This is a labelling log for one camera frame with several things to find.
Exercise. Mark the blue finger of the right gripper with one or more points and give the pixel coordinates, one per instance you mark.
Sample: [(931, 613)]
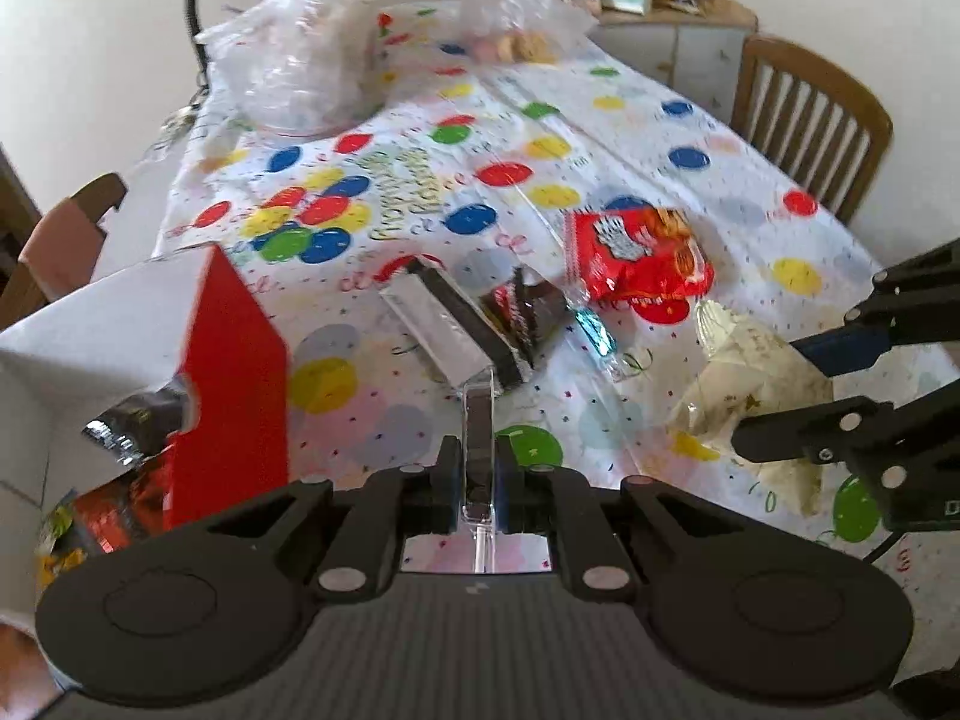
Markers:
[(914, 302)]

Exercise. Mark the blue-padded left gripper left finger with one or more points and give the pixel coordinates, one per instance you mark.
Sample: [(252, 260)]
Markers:
[(372, 523)]

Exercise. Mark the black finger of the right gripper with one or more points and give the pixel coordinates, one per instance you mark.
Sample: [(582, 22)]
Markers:
[(817, 430)]

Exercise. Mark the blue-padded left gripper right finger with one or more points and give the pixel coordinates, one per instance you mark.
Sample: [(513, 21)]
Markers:
[(560, 505)]

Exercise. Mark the white cream snack bag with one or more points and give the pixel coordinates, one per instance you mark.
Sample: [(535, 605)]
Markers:
[(750, 371)]

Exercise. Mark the silver foil snack pack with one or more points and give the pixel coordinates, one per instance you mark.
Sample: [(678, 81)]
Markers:
[(479, 363)]

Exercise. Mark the teal candy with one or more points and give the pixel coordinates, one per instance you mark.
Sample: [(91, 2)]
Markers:
[(600, 339)]

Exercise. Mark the brown chocolate candy bag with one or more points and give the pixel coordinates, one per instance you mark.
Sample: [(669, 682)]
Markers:
[(528, 309)]

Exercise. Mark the red chip bag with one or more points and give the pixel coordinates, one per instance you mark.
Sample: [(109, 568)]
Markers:
[(639, 254)]

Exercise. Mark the wooden chair right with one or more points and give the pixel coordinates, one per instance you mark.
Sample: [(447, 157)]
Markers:
[(821, 126)]

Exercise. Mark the wooden chair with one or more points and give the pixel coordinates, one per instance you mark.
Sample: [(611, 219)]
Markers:
[(62, 251), (821, 126)]

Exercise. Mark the birthday balloon tablecloth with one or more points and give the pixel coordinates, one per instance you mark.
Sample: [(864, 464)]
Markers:
[(475, 168)]

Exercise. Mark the red and white cardboard box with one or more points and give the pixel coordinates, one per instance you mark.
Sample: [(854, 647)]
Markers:
[(186, 316)]

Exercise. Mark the red brown snack bag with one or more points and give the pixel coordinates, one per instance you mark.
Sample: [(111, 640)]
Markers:
[(134, 505)]

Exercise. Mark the white wooden sideboard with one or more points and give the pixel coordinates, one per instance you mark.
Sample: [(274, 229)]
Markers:
[(697, 55)]

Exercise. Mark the wooden chair left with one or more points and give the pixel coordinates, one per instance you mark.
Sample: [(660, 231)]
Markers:
[(62, 251)]

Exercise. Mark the large clear plastic bag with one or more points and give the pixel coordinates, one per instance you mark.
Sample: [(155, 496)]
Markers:
[(298, 67)]

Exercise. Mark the plastic bag with cookies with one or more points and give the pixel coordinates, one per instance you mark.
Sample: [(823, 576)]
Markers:
[(508, 32)]

